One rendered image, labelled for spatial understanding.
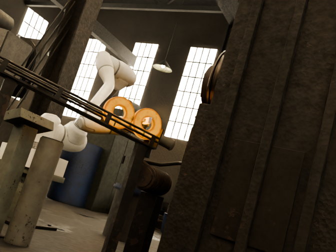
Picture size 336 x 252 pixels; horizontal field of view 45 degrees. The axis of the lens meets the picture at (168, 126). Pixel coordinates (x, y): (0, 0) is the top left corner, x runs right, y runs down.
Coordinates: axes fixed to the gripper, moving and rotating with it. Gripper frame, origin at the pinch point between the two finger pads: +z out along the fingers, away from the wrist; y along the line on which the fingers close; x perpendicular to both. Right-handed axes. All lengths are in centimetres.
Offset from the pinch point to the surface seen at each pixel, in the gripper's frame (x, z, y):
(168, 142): -6.9, 2.7, -13.0
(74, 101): -4.9, 3.3, 37.4
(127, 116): -2.1, 1.8, 11.3
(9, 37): 183, -533, 56
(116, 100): 3.2, 2.1, 18.7
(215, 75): 37.6, 0.8, -31.0
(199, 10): 573, -782, -399
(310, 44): 44, 58, -39
